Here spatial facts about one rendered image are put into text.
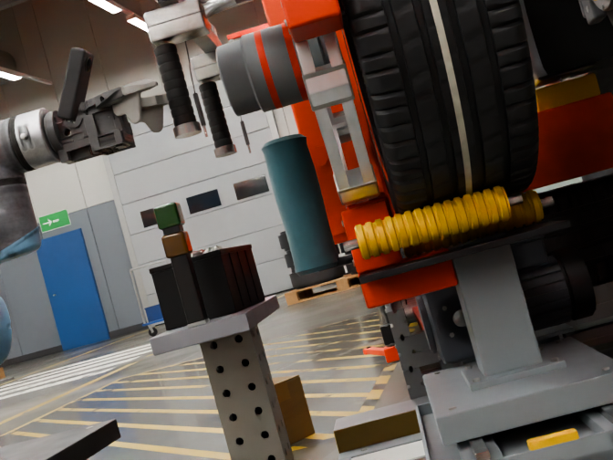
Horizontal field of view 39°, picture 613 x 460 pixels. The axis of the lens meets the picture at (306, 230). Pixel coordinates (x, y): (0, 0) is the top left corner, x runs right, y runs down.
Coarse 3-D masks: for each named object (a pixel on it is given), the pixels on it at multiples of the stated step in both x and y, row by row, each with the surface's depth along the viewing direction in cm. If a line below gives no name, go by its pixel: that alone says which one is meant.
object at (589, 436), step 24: (600, 408) 127; (432, 432) 154; (504, 432) 141; (528, 432) 137; (552, 432) 134; (576, 432) 119; (600, 432) 119; (432, 456) 138; (456, 456) 135; (480, 456) 121; (504, 456) 120; (528, 456) 120; (552, 456) 119; (576, 456) 119; (600, 456) 119
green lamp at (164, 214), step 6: (162, 204) 143; (168, 204) 143; (174, 204) 143; (180, 204) 146; (156, 210) 143; (162, 210) 143; (168, 210) 143; (174, 210) 142; (180, 210) 145; (156, 216) 143; (162, 216) 143; (168, 216) 143; (174, 216) 142; (180, 216) 143; (162, 222) 143; (168, 222) 143; (174, 222) 142; (180, 222) 143; (162, 228) 143
